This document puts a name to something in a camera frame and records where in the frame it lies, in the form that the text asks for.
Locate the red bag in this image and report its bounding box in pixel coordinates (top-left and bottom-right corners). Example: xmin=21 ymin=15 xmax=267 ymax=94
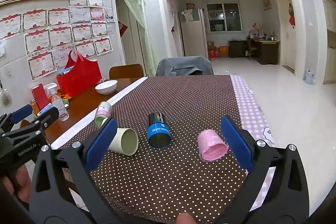
xmin=56 ymin=50 xmax=103 ymax=98

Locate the clear plastic bottle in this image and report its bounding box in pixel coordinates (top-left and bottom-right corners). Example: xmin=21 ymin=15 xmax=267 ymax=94
xmin=51 ymin=94 xmax=69 ymax=121

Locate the white refrigerator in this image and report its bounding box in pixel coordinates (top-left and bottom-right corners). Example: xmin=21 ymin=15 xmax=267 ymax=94
xmin=179 ymin=9 xmax=209 ymax=58

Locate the pink checkered tablecloth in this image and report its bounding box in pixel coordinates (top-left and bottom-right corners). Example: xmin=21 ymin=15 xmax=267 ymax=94
xmin=230 ymin=74 xmax=278 ymax=188

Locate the round hanging ornament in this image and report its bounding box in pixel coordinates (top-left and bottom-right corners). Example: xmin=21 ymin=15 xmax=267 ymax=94
xmin=0 ymin=81 xmax=13 ymax=108

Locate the pale green cup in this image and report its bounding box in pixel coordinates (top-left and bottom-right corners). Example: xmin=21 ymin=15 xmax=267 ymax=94
xmin=108 ymin=127 xmax=139 ymax=156

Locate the white door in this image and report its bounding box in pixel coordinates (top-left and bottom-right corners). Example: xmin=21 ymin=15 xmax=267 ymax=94
xmin=278 ymin=0 xmax=296 ymax=74

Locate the red cardboard box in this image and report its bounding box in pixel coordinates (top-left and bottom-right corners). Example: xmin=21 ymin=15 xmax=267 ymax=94
xmin=207 ymin=42 xmax=219 ymax=58

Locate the wall of certificates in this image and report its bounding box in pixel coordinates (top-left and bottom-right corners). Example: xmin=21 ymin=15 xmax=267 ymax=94
xmin=0 ymin=0 xmax=114 ymax=81

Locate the brown polka dot tablecloth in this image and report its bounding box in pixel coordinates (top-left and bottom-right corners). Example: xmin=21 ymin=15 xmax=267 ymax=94
xmin=51 ymin=75 xmax=248 ymax=224

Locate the black cabinet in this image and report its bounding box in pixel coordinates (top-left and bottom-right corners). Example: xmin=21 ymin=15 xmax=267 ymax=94
xmin=228 ymin=40 xmax=248 ymax=58

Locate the window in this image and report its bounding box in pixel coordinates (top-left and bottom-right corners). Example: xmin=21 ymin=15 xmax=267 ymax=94
xmin=206 ymin=3 xmax=242 ymax=33

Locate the grey covered chair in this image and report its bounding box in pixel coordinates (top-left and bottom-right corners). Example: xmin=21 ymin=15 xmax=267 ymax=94
xmin=155 ymin=56 xmax=214 ymax=77

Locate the white bowl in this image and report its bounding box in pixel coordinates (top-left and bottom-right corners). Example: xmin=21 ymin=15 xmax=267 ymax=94
xmin=95 ymin=80 xmax=118 ymax=95

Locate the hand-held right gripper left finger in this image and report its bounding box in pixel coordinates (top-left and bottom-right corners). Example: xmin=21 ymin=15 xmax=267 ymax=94
xmin=29 ymin=117 xmax=118 ymax=224

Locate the blue printed cup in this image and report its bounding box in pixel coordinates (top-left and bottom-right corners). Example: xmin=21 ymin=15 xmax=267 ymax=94
xmin=146 ymin=112 xmax=173 ymax=149

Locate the dark wooden chair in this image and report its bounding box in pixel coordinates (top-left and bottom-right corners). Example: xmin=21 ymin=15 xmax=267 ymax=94
xmin=246 ymin=38 xmax=260 ymax=60

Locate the pink and green cup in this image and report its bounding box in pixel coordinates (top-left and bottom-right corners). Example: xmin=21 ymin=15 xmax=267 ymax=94
xmin=94 ymin=101 xmax=112 ymax=128

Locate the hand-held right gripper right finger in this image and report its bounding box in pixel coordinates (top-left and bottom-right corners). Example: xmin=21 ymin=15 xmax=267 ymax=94
xmin=210 ymin=116 xmax=310 ymax=224

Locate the green curtain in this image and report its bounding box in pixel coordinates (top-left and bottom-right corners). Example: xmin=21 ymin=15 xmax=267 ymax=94
xmin=113 ymin=0 xmax=157 ymax=77

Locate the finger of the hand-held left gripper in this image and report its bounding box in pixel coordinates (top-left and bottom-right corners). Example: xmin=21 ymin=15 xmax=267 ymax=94
xmin=3 ymin=106 xmax=60 ymax=138
xmin=0 ymin=105 xmax=33 ymax=135

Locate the orange packet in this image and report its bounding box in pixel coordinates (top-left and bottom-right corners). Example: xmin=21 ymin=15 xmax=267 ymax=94
xmin=56 ymin=92 xmax=72 ymax=102

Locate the white spray bottle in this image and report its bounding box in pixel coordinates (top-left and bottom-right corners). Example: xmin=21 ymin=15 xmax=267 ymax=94
xmin=43 ymin=82 xmax=59 ymax=98

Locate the person's left hand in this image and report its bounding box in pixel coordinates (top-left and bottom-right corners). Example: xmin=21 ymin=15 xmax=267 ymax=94
xmin=1 ymin=163 xmax=33 ymax=205

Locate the person's right hand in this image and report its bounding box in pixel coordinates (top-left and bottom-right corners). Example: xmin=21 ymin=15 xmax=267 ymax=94
xmin=175 ymin=212 xmax=196 ymax=224

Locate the dark wooden desk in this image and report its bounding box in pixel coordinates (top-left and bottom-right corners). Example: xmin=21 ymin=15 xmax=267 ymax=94
xmin=248 ymin=36 xmax=281 ymax=65

